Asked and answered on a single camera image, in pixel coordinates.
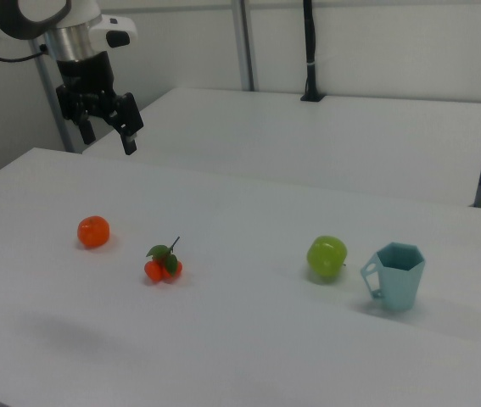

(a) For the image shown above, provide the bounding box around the orange tangerine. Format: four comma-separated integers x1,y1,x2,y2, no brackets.
76,215,111,249

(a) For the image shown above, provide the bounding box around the light blue hexagonal mug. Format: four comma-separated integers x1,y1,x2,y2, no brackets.
360,242,427,313

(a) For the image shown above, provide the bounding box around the white side table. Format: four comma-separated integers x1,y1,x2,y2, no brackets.
81,87,481,208

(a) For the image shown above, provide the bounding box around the wide aluminium frame post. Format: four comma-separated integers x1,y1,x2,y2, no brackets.
230,0,260,92

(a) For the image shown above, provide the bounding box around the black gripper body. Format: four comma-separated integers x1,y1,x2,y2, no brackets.
55,50,127,128

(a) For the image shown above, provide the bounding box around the black camera pole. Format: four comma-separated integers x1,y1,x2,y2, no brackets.
302,0,320,98

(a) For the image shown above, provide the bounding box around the small oranges cluster with leaves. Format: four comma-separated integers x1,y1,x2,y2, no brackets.
144,236,184,284

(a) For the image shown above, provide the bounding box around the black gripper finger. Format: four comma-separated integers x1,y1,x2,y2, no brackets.
111,92,145,156
76,110,96,146

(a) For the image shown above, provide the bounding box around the green apple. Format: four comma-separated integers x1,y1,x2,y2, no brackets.
306,235,349,280

